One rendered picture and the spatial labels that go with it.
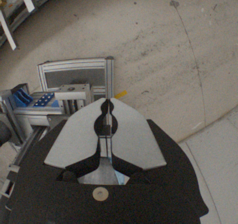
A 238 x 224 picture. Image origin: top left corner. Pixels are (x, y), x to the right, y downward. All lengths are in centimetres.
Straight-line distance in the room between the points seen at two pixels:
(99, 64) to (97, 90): 28
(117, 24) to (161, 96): 106
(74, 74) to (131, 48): 68
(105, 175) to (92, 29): 135
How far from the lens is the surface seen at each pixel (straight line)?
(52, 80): 144
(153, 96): 166
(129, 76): 150
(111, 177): 41
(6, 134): 80
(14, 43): 78
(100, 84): 130
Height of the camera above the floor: 142
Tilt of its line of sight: 60 degrees down
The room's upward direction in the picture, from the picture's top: 177 degrees clockwise
